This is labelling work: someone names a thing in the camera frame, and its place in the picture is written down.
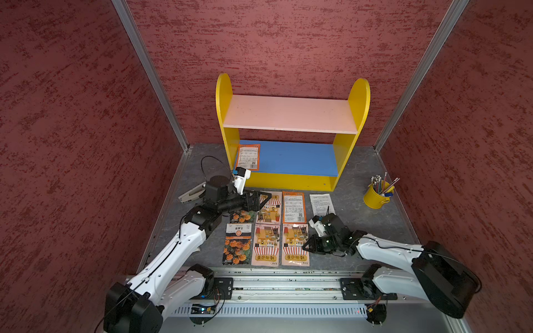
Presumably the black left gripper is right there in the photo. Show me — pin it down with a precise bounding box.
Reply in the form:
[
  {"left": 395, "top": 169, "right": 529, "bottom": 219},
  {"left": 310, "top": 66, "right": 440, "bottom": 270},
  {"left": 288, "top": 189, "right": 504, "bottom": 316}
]
[{"left": 218, "top": 187, "right": 271, "bottom": 214}]

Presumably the yellow pen holder cup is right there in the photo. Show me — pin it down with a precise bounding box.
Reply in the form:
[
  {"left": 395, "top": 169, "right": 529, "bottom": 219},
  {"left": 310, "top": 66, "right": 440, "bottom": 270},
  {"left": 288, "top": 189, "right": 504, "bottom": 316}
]
[{"left": 363, "top": 173, "right": 400, "bottom": 210}]

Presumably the white seed bag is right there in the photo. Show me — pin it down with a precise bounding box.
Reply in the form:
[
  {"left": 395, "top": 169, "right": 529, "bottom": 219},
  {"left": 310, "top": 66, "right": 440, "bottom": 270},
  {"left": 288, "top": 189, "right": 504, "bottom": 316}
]
[{"left": 310, "top": 194, "right": 335, "bottom": 216}]

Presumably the aluminium corner post right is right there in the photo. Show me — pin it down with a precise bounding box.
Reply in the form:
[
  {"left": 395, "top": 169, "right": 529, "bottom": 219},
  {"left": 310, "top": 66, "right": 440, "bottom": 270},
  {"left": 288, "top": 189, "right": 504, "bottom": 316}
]
[{"left": 374, "top": 0, "right": 469, "bottom": 155}]

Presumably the orange bordered seed bag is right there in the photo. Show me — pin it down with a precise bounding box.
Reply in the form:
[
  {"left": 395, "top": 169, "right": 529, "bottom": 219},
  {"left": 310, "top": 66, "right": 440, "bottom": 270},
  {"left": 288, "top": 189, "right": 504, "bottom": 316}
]
[
  {"left": 235, "top": 144, "right": 261, "bottom": 171},
  {"left": 283, "top": 191, "right": 307, "bottom": 224}
]

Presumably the yellow wooden shelf unit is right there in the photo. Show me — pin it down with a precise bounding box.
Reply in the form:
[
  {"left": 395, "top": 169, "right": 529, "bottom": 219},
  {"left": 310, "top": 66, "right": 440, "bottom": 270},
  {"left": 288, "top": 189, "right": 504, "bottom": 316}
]
[{"left": 215, "top": 73, "right": 371, "bottom": 191}]

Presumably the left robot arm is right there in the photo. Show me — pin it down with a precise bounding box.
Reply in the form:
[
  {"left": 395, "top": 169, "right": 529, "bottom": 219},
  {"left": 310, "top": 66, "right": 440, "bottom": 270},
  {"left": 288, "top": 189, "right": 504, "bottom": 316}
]
[{"left": 95, "top": 171, "right": 272, "bottom": 332}]

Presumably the marigold seed bag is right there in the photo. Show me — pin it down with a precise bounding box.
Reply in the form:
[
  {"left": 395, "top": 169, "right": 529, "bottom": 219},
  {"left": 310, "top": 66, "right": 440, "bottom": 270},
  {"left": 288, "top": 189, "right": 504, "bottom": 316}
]
[
  {"left": 230, "top": 210, "right": 257, "bottom": 223},
  {"left": 222, "top": 223, "right": 253, "bottom": 265}
]

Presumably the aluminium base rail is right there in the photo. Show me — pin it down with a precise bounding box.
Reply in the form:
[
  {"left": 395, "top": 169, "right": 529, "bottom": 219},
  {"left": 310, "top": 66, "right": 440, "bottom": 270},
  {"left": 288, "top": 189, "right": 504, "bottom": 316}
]
[{"left": 103, "top": 266, "right": 473, "bottom": 333}]

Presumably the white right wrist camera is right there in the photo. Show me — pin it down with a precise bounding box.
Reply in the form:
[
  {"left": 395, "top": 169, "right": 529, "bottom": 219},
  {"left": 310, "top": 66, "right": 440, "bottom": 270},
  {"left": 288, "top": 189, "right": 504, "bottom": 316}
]
[{"left": 308, "top": 219, "right": 327, "bottom": 237}]

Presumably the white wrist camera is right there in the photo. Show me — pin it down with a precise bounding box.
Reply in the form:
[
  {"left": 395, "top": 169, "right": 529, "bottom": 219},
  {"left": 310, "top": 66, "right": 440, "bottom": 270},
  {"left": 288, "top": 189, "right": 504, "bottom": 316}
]
[
  {"left": 308, "top": 219, "right": 327, "bottom": 237},
  {"left": 233, "top": 166, "right": 251, "bottom": 195}
]

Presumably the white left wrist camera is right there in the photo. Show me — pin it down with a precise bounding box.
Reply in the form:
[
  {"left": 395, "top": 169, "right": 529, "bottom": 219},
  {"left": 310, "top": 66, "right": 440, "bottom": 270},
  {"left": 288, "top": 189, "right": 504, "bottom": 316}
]
[{"left": 233, "top": 166, "right": 251, "bottom": 195}]

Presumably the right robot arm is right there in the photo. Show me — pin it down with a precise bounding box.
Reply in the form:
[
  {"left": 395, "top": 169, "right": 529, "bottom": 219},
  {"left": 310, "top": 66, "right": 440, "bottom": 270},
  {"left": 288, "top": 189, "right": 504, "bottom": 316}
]
[{"left": 303, "top": 213, "right": 482, "bottom": 319}]

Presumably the aluminium corner post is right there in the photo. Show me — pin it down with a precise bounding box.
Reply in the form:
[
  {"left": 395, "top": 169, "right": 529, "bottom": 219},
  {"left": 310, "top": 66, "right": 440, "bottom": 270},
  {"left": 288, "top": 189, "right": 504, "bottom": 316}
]
[
  {"left": 111, "top": 0, "right": 190, "bottom": 153},
  {"left": 374, "top": 0, "right": 469, "bottom": 155}
]

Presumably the white grey stapler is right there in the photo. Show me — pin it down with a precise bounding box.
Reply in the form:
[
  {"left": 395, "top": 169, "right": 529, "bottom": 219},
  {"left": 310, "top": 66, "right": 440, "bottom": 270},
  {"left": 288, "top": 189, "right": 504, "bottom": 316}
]
[{"left": 178, "top": 182, "right": 206, "bottom": 204}]

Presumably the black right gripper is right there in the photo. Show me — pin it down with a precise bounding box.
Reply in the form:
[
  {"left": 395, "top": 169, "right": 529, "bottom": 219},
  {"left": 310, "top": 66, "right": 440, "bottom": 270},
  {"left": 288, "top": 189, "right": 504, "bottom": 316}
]
[{"left": 301, "top": 234, "right": 341, "bottom": 255}]

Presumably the aluminium corner post left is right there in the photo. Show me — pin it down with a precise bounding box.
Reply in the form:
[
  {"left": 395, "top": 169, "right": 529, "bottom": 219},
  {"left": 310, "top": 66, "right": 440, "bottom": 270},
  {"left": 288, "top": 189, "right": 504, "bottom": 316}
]
[{"left": 111, "top": 0, "right": 190, "bottom": 153}]

